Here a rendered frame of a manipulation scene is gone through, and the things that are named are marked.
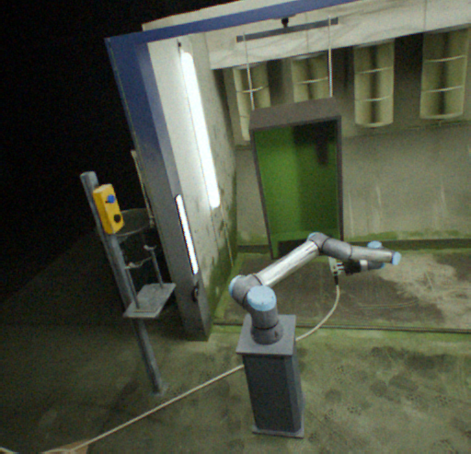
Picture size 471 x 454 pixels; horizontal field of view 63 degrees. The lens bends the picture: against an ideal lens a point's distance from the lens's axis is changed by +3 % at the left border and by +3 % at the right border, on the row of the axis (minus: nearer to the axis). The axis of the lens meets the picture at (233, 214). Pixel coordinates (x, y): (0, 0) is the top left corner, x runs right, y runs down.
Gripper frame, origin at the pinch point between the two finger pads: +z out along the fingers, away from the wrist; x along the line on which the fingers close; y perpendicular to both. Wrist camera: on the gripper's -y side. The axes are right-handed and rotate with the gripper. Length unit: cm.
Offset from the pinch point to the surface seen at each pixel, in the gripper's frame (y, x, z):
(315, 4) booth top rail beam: -175, -20, -9
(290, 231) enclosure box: -2, 60, 29
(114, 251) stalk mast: -78, -60, 126
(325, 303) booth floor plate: 46.7, 13.9, 9.8
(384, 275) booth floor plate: 53, 48, -46
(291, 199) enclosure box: -36, 54, 22
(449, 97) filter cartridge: -78, 110, -122
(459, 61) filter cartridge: -105, 112, -129
